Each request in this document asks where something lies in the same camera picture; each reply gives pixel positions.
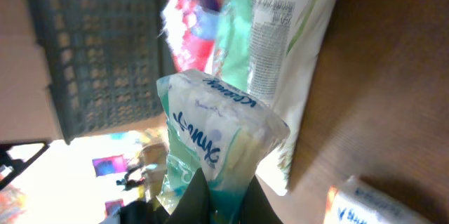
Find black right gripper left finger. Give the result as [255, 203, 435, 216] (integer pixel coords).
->
[164, 169, 210, 224]

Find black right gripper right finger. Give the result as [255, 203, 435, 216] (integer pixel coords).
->
[240, 176, 282, 224]

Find green Kleenex tissue pack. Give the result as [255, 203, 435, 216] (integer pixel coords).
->
[156, 69, 290, 223]

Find orange Kleenex tissue pack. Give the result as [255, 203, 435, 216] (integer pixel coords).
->
[323, 176, 431, 224]

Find mint green wipes pack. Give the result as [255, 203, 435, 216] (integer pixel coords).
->
[212, 0, 253, 91]

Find white tube gold cap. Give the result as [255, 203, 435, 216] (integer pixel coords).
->
[247, 0, 336, 196]

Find red purple pad pack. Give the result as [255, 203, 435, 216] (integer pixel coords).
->
[161, 0, 223, 72]

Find grey plastic mesh basket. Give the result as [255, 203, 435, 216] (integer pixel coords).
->
[27, 0, 173, 143]

